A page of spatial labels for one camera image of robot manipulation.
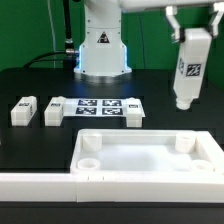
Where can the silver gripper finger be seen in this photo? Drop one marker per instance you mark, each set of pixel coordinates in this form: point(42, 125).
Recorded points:
point(178, 33)
point(216, 12)

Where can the black cable horizontal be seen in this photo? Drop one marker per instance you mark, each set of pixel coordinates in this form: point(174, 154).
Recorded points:
point(56, 56)

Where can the white marker sheet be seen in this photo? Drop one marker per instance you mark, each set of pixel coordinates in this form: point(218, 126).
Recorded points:
point(75, 107)

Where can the white front fence bar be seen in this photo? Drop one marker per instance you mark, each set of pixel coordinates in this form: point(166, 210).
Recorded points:
point(72, 188)

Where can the white desk top tray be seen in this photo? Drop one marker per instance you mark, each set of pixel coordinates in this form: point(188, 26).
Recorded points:
point(117, 150)

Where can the black cable vertical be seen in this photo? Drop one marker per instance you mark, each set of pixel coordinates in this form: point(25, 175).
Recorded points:
point(69, 45)

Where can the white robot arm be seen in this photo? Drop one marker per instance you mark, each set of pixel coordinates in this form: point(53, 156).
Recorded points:
point(103, 55)

